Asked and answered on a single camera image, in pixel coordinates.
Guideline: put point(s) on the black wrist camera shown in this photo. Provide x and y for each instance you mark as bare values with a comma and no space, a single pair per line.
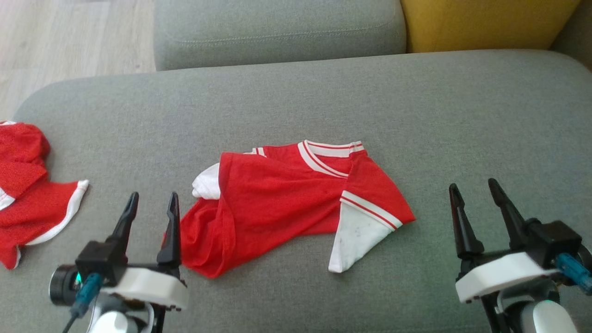
555,243
95,263

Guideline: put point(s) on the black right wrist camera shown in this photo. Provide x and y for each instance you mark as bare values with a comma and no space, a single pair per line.
555,243

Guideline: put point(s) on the grey sofa armrest cushion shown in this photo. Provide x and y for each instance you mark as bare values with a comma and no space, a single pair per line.
576,37

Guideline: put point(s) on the grey sofa back cushion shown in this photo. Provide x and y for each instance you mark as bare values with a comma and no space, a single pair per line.
277,27

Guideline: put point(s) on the grey sofa seat cushion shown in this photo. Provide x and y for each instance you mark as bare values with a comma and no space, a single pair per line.
323,101

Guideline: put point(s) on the red shorts with white stripe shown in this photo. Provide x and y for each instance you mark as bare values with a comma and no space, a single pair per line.
27,199

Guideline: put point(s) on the yellow sofa cushion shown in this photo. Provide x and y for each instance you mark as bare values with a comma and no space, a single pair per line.
481,23

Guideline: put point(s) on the red Bulls basketball jersey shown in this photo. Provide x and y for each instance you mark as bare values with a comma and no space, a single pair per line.
286,203

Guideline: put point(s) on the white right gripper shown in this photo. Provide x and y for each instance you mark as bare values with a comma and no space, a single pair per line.
499,275

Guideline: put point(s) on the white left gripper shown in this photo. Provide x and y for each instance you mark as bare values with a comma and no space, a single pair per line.
148,286

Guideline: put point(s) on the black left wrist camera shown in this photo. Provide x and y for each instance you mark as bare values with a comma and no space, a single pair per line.
95,263

